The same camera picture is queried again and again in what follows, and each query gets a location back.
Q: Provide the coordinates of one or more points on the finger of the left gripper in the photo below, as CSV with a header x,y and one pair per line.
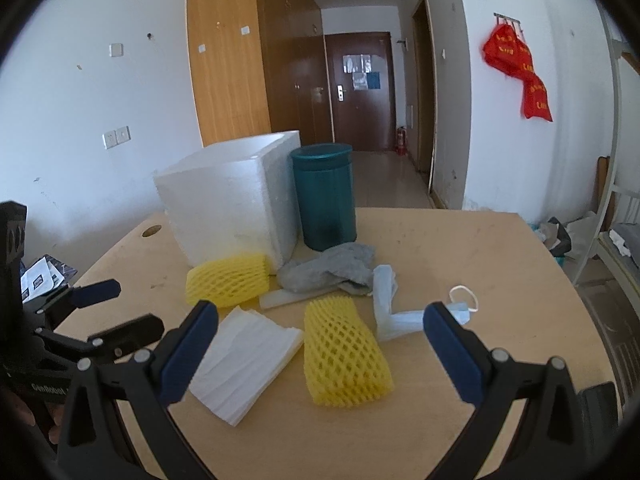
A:
x,y
65,300
111,344

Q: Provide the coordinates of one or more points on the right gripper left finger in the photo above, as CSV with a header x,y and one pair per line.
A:
x,y
95,443

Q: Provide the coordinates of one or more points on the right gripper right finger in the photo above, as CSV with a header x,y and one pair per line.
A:
x,y
546,444

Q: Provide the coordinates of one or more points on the yellow foam net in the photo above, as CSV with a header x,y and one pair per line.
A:
x,y
344,366
228,282

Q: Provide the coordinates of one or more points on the blue face mask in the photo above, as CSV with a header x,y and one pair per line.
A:
x,y
462,304

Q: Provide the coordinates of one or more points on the grey cloth sock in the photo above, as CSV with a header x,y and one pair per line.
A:
x,y
348,267

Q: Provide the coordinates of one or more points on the left hand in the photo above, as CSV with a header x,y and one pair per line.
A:
x,y
23,413

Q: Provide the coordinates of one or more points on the white folded tissue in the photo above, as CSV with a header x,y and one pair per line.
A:
x,y
247,354

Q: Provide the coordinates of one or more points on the white styrofoam box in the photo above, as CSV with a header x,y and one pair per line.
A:
x,y
234,198

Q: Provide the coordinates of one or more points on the trash pile on floor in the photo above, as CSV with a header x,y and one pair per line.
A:
x,y
565,241

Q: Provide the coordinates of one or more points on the white metal bunk bed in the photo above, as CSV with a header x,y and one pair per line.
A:
x,y
617,203

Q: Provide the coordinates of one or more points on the teal cylindrical container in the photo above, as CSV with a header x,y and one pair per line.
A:
x,y
325,194

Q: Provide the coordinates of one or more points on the wooden wardrobe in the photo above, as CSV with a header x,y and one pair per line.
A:
x,y
258,66

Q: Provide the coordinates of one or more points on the red fire extinguisher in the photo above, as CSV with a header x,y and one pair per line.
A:
x,y
401,141

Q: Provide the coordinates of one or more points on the dark brown entrance door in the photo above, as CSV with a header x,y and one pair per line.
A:
x,y
363,103

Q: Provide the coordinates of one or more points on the red hanging bags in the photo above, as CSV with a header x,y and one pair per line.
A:
x,y
506,52

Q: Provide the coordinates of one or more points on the wall power socket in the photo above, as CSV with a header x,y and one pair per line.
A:
x,y
116,137

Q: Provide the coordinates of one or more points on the white wall switch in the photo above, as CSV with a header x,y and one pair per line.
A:
x,y
116,50

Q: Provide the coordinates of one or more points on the side doorway frame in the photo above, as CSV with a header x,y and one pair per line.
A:
x,y
426,91

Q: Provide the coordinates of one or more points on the wall coat hook rack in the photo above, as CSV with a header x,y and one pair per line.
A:
x,y
501,18

